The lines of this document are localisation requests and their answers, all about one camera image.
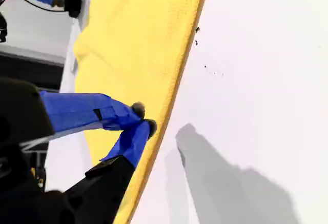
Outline yellow towel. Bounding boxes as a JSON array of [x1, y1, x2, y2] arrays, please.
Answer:
[[73, 0, 213, 224]]

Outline yellow and black power tool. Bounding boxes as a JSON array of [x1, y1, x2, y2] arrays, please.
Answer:
[[30, 167, 47, 189]]

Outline black camera cable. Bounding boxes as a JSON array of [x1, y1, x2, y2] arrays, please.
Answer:
[[22, 0, 68, 13]]

